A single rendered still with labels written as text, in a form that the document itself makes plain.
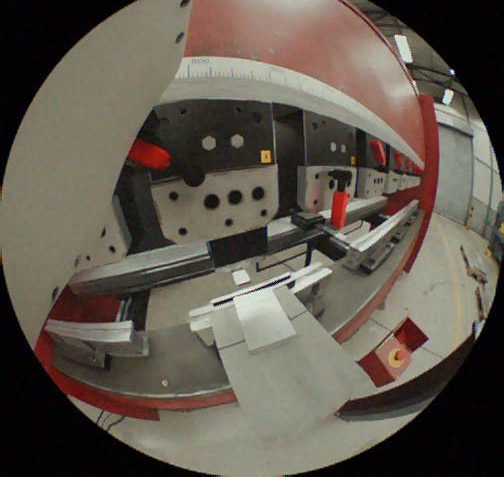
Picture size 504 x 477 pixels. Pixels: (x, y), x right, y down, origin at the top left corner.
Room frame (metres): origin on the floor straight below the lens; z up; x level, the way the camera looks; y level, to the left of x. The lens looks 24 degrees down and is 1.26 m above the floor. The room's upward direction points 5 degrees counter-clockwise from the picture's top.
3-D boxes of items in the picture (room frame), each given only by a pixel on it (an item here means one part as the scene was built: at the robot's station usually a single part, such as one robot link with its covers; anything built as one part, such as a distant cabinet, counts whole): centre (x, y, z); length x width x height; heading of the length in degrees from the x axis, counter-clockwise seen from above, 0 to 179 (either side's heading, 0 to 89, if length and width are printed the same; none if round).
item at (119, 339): (0.01, 0.54, 0.92); 0.50 x 0.06 x 0.10; 111
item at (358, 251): (0.67, -1.15, 0.92); 1.67 x 0.06 x 0.10; 111
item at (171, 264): (0.64, -0.24, 0.93); 2.30 x 0.14 x 0.10; 111
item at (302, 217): (0.50, -0.28, 1.01); 0.26 x 0.12 x 0.05; 21
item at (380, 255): (0.38, -0.56, 0.89); 0.30 x 0.05 x 0.03; 111
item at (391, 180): (0.42, -0.51, 1.26); 0.15 x 0.09 x 0.17; 111
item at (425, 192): (1.20, -2.03, 1.15); 0.85 x 0.25 x 2.30; 21
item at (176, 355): (0.41, -0.60, 0.85); 3.00 x 0.21 x 0.04; 111
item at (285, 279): (0.22, 0.00, 0.99); 0.20 x 0.03 x 0.03; 111
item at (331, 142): (0.27, -0.14, 1.26); 0.15 x 0.09 x 0.17; 111
